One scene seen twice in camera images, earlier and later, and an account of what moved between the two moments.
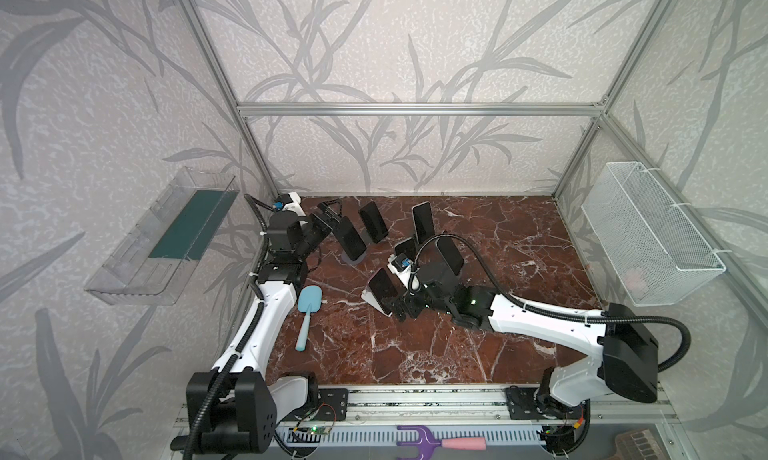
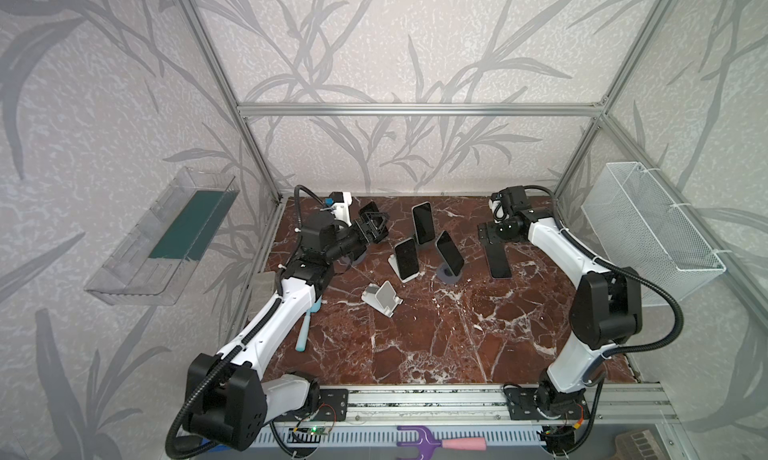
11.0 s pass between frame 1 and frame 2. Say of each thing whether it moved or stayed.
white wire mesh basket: stayed
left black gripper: moved
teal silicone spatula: stayed
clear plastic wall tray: stayed
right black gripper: moved
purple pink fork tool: stayed
